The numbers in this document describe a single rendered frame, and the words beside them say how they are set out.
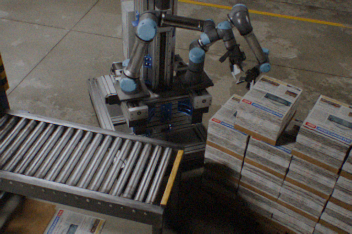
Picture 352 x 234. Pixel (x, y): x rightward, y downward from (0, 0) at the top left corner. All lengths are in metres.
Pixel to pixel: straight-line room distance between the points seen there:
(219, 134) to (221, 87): 1.78
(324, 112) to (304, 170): 0.38
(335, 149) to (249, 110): 0.54
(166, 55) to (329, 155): 1.31
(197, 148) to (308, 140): 1.16
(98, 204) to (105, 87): 1.12
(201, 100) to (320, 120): 0.91
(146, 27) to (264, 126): 0.94
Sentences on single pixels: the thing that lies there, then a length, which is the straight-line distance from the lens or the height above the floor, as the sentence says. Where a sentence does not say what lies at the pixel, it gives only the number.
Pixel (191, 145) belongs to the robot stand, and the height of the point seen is 0.23.
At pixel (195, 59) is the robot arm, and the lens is 2.95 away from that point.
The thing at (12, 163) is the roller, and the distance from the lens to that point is 2.54.
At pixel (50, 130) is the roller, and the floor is 0.79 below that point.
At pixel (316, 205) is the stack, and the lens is 2.78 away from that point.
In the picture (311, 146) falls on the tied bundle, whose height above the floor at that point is 0.95.
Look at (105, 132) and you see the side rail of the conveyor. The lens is 2.63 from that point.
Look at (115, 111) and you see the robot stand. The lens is 3.73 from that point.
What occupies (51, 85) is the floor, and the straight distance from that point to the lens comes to 4.50.
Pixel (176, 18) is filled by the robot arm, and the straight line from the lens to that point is 2.63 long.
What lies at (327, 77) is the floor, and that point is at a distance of 5.04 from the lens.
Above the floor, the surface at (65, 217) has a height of 0.01.
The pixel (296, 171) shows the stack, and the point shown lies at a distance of 2.66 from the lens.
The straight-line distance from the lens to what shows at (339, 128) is 2.52.
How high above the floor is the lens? 2.55
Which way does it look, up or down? 40 degrees down
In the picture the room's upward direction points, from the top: 5 degrees clockwise
